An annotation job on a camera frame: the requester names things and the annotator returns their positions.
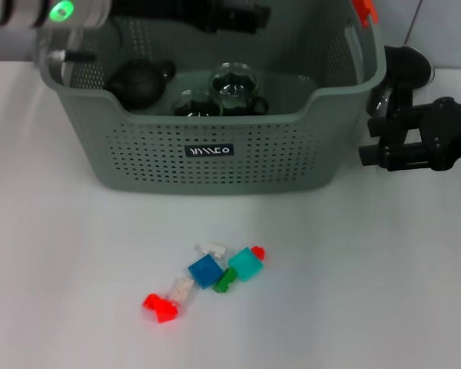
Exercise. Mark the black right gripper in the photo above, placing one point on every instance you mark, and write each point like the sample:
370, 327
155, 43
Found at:
449, 130

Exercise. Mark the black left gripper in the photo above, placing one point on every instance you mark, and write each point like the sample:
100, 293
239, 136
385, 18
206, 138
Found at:
169, 7

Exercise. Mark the glass teacup black holder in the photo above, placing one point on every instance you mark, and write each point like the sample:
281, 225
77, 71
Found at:
234, 88
196, 105

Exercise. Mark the grey-green perforated storage basket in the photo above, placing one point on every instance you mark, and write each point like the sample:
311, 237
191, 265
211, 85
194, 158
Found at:
253, 153

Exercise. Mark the small red building block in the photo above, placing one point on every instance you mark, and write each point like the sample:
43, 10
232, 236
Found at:
259, 252

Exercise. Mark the teal square building block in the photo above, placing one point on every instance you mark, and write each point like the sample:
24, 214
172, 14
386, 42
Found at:
245, 264

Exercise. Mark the small white building block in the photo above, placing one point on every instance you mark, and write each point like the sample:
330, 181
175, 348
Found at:
211, 249

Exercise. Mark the green building block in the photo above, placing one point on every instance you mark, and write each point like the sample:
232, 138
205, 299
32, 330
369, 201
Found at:
224, 280

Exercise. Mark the blue square building block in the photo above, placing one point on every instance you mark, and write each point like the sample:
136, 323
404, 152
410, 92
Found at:
205, 271

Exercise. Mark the translucent white building block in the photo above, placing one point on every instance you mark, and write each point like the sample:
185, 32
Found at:
182, 291

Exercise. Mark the large red building block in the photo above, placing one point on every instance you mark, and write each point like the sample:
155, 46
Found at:
161, 307

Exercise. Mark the glass carafe black lid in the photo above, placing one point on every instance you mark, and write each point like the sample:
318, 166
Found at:
407, 65

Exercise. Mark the black ceramic teapot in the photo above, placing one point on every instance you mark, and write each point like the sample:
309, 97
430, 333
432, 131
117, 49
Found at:
138, 84

